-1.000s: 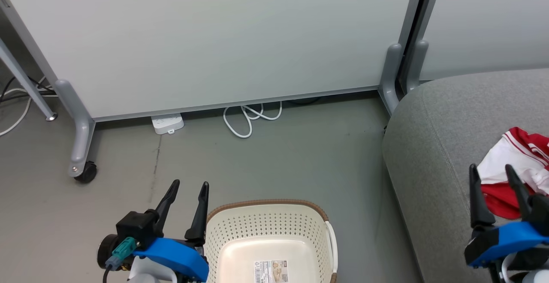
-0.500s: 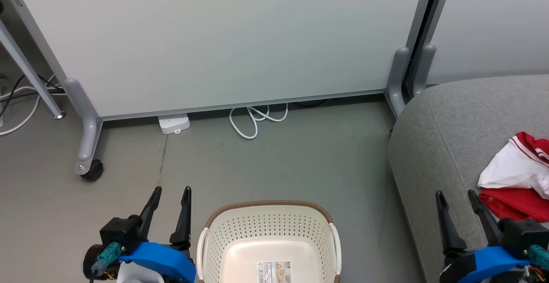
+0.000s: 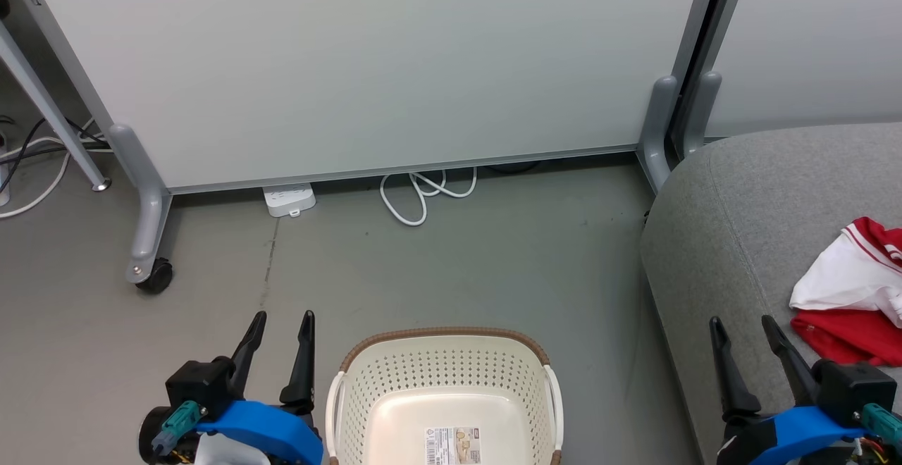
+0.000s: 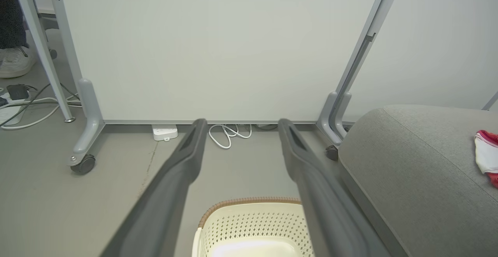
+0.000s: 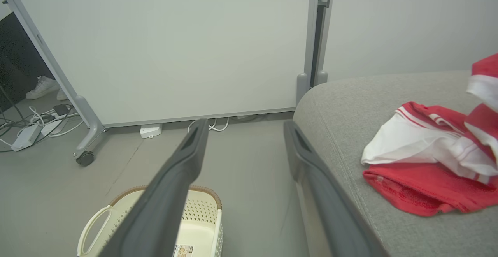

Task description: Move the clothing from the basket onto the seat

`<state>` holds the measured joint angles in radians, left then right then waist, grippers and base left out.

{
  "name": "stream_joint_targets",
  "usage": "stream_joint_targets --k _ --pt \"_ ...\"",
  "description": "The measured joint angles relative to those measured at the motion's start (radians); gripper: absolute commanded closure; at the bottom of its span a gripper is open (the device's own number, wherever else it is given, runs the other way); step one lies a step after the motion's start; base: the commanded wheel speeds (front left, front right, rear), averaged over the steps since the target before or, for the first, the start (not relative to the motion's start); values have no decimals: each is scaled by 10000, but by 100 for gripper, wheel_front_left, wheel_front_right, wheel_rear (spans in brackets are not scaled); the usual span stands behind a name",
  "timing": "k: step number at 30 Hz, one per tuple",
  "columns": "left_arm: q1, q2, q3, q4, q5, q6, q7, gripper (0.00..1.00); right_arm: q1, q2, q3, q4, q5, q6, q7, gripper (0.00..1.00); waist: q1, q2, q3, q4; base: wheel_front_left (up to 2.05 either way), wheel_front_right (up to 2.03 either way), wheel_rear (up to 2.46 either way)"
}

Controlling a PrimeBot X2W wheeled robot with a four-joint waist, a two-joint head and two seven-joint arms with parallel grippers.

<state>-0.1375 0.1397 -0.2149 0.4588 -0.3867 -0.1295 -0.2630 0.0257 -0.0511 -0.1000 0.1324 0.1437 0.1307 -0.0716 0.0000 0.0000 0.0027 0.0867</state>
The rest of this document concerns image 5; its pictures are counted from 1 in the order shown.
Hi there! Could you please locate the white cable loop on floor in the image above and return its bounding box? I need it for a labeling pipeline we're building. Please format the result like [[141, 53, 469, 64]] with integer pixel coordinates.
[[187, 117, 230, 133]]

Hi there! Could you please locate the cream plastic laundry basket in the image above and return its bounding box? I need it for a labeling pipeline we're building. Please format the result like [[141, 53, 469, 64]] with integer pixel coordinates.
[[77, 186, 223, 257]]

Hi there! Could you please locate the grey fabric sofa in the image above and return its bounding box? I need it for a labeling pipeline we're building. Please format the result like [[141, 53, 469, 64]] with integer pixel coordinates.
[[293, 70, 498, 257]]

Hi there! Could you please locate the red white striped garment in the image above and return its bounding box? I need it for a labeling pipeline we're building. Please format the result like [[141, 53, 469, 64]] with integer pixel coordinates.
[[361, 101, 498, 217]]

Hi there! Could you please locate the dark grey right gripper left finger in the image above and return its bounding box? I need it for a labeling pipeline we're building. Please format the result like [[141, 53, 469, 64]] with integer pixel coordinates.
[[99, 119, 209, 257]]

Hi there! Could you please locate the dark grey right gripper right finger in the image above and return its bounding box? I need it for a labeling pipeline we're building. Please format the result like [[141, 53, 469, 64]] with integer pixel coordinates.
[[283, 120, 386, 257]]

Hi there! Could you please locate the small white power strip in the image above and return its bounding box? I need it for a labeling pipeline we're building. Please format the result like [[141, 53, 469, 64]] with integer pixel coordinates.
[[139, 124, 163, 139]]

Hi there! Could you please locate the white power strip with cables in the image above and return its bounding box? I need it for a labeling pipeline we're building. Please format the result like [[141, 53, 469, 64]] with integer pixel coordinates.
[[0, 84, 75, 153]]

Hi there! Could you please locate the black caster wheel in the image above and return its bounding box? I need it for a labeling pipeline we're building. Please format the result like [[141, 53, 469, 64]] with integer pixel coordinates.
[[76, 152, 95, 167]]

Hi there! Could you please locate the white partition panel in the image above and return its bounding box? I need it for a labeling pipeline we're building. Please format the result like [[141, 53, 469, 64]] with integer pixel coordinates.
[[321, 0, 498, 82], [0, 0, 320, 128]]

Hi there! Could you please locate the red jersey with white number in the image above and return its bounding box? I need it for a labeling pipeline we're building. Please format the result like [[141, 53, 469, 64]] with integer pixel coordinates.
[[465, 53, 498, 164]]

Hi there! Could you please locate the grey partition leg with caster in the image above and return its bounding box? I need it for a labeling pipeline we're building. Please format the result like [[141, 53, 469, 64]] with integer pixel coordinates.
[[73, 95, 106, 161]]

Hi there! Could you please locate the printed basket sticker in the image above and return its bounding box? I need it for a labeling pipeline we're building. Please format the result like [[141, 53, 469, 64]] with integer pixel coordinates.
[[173, 245, 195, 257]]

